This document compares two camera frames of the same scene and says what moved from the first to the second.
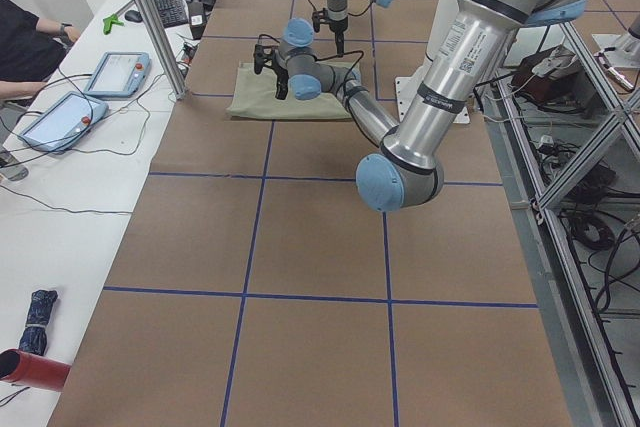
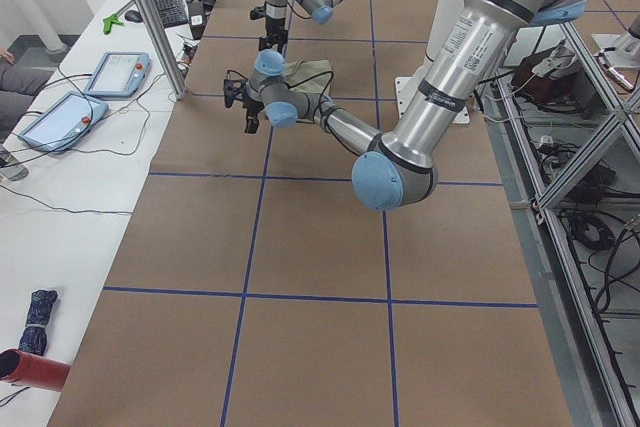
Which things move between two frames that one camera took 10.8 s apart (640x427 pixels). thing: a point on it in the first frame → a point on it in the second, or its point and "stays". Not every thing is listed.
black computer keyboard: [169, 4] stays
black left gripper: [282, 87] → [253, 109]
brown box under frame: [551, 89] stays
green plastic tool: [107, 23] stays
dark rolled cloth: [34, 338] stays
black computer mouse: [133, 16] stays
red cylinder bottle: [33, 371] stays
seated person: [31, 49] → [18, 86]
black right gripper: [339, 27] → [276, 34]
